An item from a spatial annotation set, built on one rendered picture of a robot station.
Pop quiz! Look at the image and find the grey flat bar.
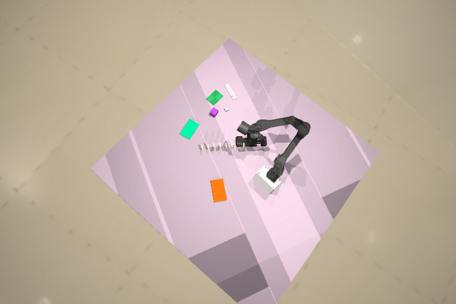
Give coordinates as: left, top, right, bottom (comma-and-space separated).
224, 83, 237, 100

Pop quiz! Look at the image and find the orange flat rectangular block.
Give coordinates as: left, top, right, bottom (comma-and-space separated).
211, 179, 227, 202

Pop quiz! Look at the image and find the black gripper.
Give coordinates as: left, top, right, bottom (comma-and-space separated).
235, 133, 267, 147

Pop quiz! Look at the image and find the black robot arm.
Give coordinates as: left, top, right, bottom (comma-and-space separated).
237, 116, 311, 183

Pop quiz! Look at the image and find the green flat bar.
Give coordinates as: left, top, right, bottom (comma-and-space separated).
180, 119, 199, 139

